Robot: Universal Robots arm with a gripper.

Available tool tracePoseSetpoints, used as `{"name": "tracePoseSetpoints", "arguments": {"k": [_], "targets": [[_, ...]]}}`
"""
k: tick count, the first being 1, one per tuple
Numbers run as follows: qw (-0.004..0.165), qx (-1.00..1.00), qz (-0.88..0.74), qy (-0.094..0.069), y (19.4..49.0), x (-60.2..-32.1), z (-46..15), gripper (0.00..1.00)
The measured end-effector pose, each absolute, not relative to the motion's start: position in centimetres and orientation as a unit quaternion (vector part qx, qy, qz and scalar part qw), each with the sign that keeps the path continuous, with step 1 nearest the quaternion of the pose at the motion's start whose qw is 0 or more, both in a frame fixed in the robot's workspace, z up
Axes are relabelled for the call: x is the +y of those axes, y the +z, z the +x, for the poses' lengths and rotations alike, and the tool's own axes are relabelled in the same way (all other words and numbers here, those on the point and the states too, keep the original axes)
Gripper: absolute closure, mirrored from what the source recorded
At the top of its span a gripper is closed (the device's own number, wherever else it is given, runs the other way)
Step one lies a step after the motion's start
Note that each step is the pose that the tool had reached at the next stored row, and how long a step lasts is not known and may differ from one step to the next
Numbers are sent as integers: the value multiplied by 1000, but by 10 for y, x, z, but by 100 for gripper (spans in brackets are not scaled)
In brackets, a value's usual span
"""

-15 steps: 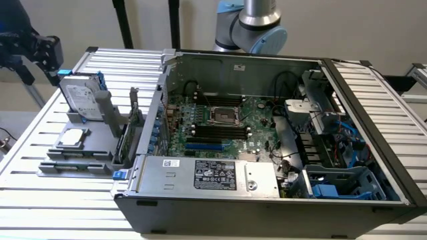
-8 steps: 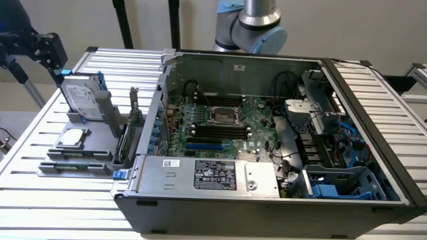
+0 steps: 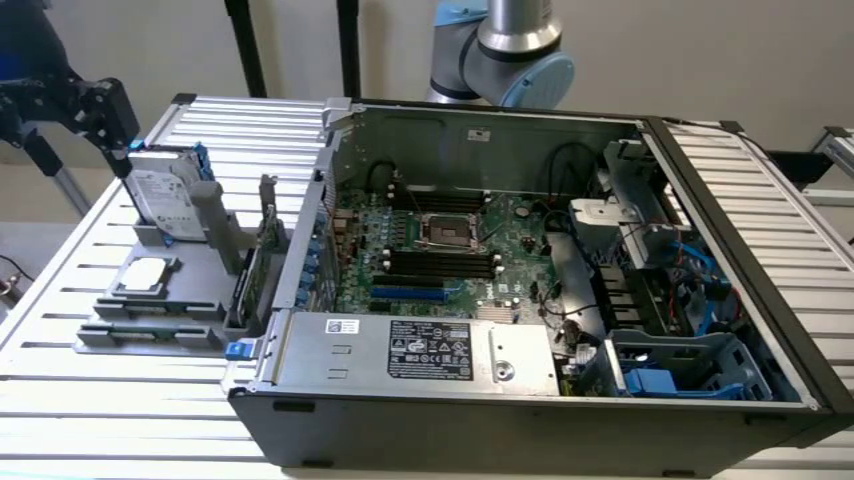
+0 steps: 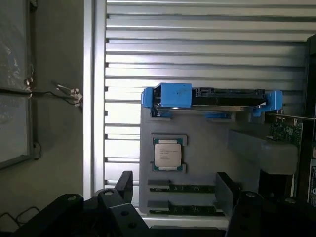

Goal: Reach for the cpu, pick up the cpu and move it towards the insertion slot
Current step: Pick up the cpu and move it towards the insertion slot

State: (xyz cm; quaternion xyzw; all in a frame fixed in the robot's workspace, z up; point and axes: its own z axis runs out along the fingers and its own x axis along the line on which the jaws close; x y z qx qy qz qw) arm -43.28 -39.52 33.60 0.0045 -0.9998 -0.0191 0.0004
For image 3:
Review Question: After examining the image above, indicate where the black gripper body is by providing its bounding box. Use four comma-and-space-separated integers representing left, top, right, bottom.
0, 75, 90, 149

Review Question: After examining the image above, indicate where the silver CPU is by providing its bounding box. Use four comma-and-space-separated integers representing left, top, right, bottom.
119, 258, 173, 292

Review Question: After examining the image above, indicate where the black RAM slot bank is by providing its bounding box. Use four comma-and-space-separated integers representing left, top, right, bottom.
386, 248, 502, 277
390, 185, 486, 212

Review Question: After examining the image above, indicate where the CPU socket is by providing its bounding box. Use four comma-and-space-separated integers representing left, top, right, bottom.
414, 212, 484, 249

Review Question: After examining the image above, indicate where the black expansion slot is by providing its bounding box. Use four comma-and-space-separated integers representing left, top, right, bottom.
370, 273, 450, 289

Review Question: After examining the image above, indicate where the blue expansion slot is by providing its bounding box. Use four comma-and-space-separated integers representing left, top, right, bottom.
370, 286, 449, 305

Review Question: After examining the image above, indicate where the silver hard disk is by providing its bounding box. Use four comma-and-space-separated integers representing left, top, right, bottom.
125, 142, 214, 247

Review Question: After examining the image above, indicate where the black tripod leg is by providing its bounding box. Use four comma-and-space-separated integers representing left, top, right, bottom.
335, 0, 363, 99
222, 0, 270, 99

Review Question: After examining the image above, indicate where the grey parts rack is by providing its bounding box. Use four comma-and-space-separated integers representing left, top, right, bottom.
74, 180, 290, 355

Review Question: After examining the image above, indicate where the green graphics card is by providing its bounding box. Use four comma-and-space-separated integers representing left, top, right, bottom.
230, 173, 290, 327

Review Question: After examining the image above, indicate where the green RAM stick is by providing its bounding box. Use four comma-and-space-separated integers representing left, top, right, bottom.
78, 324, 217, 342

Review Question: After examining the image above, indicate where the green motherboard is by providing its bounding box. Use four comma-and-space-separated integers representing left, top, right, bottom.
330, 187, 569, 331

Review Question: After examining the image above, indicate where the silver power supply unit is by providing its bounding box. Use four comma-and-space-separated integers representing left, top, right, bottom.
250, 312, 561, 397

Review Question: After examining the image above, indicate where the silver chipset heatsink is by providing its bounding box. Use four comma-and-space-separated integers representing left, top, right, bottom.
476, 306, 524, 327

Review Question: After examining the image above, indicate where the silver metal drive cage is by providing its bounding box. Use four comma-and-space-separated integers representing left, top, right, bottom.
566, 139, 697, 274

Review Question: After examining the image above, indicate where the black open PC case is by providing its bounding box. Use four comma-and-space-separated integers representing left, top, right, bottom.
225, 97, 854, 469

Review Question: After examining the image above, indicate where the blue-grey disk bay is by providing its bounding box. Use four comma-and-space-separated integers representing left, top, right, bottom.
600, 328, 780, 402

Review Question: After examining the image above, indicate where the thin black cable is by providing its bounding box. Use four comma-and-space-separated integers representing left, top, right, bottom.
0, 253, 37, 284

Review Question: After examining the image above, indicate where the black looped wire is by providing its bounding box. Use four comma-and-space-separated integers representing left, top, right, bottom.
370, 159, 404, 192
548, 141, 608, 202

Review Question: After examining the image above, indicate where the blue wire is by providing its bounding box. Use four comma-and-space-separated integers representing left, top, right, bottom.
670, 238, 740, 324

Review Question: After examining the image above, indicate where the aluminium profile frame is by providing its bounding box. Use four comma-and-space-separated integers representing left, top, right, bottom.
798, 126, 854, 204

